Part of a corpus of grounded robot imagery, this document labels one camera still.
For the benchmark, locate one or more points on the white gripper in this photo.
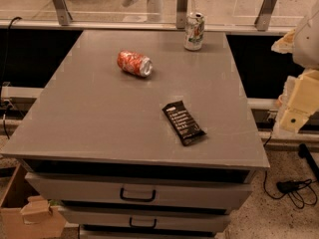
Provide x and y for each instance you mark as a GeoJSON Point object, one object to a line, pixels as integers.
{"type": "Point", "coordinates": [307, 45]}

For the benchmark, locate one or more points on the red coke can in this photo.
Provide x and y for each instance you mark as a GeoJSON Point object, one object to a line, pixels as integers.
{"type": "Point", "coordinates": [135, 63]}

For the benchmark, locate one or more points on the white green soda can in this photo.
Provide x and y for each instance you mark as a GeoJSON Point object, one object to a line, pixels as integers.
{"type": "Point", "coordinates": [194, 29]}

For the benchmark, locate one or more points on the black pole at right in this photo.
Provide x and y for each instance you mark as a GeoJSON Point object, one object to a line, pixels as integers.
{"type": "Point", "coordinates": [304, 152]}

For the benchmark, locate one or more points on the black snack bar wrapper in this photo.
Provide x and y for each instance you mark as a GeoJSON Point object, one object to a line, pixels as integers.
{"type": "Point", "coordinates": [185, 126]}

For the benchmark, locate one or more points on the grey drawer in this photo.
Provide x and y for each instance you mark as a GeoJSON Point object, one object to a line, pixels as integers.
{"type": "Point", "coordinates": [145, 220]}
{"type": "Point", "coordinates": [122, 190]}

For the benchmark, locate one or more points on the top grey drawer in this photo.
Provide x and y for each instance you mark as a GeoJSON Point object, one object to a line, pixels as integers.
{"type": "Point", "coordinates": [122, 190]}

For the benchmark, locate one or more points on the grey drawer cabinet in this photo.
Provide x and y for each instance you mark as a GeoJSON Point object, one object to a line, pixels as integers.
{"type": "Point", "coordinates": [95, 119]}

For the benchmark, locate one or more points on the cardboard box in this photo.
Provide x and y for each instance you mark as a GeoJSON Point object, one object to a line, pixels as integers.
{"type": "Point", "coordinates": [26, 214]}

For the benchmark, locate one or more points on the right metal bracket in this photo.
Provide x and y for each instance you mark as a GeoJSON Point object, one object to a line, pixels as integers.
{"type": "Point", "coordinates": [264, 16]}

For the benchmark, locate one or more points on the metal bracket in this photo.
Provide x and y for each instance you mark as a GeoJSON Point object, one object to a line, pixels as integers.
{"type": "Point", "coordinates": [63, 15]}
{"type": "Point", "coordinates": [181, 12]}
{"type": "Point", "coordinates": [264, 16]}

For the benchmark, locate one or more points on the middle metal bracket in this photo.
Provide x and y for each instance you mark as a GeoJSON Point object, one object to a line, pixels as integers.
{"type": "Point", "coordinates": [181, 12]}

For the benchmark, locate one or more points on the left metal bracket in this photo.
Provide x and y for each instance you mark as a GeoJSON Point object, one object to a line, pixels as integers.
{"type": "Point", "coordinates": [63, 15]}

